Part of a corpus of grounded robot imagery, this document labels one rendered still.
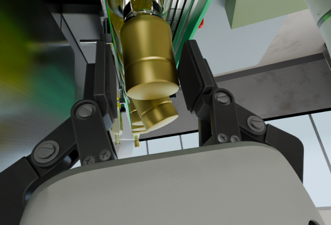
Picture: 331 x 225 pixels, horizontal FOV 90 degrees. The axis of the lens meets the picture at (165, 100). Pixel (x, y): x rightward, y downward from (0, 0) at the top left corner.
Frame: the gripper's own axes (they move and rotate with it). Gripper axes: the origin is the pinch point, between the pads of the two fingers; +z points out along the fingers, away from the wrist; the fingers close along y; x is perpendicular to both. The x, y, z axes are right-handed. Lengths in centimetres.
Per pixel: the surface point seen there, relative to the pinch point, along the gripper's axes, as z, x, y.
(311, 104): 85, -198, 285
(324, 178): -21, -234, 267
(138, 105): 0.9, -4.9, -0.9
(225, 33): 51, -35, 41
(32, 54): 9.9, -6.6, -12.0
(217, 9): 48, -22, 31
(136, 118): 2.1, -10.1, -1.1
